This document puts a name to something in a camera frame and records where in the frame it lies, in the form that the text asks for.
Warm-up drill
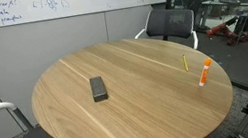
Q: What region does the orange and white glue stick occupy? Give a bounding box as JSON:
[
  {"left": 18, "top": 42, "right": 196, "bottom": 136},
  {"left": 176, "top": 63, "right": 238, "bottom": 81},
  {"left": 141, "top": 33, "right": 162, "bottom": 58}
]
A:
[{"left": 195, "top": 56, "right": 217, "bottom": 88}]

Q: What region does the red machine on floor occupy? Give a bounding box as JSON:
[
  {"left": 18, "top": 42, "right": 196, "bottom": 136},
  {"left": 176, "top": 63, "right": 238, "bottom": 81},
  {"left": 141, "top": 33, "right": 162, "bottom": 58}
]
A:
[{"left": 204, "top": 16, "right": 248, "bottom": 51}]

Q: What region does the yellow pencil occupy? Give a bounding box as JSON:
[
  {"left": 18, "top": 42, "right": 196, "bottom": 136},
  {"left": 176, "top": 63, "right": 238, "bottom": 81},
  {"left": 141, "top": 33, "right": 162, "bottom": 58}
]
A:
[{"left": 181, "top": 53, "right": 190, "bottom": 73}]

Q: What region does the black mesh office chair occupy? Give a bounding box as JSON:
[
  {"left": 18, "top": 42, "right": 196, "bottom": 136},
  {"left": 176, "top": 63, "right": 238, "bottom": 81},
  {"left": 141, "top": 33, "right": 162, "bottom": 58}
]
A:
[{"left": 130, "top": 2, "right": 202, "bottom": 61}]

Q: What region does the dark grey whiteboard eraser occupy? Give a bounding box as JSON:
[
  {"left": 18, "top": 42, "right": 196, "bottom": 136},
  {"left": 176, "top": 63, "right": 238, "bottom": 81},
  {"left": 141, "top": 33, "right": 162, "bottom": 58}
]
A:
[{"left": 88, "top": 74, "right": 110, "bottom": 104}]

